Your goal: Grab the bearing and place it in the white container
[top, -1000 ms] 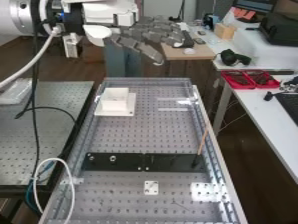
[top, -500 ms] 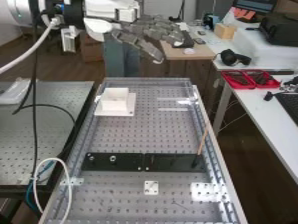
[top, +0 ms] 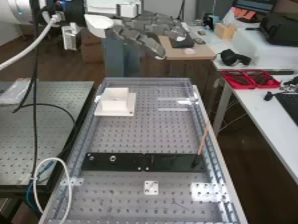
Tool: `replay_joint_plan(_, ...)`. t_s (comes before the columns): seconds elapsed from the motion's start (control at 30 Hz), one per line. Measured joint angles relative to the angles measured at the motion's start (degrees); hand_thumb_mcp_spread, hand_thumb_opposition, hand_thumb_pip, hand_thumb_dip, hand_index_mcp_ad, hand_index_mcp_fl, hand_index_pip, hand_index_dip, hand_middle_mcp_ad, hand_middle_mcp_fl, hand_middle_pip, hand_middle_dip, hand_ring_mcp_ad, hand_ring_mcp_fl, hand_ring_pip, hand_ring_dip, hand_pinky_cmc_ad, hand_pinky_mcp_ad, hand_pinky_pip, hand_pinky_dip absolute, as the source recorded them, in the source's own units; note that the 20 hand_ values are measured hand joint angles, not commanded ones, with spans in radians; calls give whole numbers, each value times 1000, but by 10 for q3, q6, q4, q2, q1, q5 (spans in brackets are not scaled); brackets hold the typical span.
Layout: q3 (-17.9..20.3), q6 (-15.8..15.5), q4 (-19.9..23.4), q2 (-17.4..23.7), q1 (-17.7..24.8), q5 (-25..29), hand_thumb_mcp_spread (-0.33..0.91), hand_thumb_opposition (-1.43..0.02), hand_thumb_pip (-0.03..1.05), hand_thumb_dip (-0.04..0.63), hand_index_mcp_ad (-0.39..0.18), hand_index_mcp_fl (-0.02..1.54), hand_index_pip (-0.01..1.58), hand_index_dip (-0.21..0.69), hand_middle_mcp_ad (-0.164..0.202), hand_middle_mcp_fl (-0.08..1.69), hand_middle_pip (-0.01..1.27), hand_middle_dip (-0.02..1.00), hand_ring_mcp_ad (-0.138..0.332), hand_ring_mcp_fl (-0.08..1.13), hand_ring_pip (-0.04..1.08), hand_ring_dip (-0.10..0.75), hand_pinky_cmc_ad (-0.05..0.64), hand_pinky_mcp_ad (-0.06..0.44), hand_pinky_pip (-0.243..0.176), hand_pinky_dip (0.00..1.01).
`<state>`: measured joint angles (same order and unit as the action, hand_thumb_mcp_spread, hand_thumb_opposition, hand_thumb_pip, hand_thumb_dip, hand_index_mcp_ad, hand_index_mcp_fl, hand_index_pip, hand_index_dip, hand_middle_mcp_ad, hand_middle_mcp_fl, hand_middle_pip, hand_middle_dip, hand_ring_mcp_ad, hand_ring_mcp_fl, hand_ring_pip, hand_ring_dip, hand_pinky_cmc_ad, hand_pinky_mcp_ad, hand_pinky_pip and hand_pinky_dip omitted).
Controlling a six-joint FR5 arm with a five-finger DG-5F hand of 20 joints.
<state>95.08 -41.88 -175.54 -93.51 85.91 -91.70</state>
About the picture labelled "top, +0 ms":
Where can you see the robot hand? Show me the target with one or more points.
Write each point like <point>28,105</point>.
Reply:
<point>137,31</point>

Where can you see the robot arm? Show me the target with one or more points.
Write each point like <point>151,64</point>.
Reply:
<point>20,6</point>

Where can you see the clear box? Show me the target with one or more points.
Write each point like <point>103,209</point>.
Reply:
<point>147,80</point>

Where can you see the small wooden box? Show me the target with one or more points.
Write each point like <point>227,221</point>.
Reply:
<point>224,32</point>

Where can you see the small white box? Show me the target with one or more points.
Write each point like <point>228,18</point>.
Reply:
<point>116,100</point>

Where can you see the black headset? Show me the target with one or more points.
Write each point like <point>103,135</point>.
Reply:
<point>235,56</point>

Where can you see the red tray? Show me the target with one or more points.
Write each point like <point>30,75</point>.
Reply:
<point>237,80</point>
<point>265,79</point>

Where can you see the white desk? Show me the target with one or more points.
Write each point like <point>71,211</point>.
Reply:
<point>267,60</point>
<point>261,113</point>

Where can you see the black bag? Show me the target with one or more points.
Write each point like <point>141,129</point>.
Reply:
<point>280,30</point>

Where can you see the thin stick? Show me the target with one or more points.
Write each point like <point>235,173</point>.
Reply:
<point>201,143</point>

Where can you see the black plate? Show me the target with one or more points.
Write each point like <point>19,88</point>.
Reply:
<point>133,163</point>

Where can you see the black keyboard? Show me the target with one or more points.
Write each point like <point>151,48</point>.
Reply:
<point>290,106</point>

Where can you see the small white square plate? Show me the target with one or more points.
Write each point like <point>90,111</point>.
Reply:
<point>151,187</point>

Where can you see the small metal bracket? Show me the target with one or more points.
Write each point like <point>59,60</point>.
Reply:
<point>74,182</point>

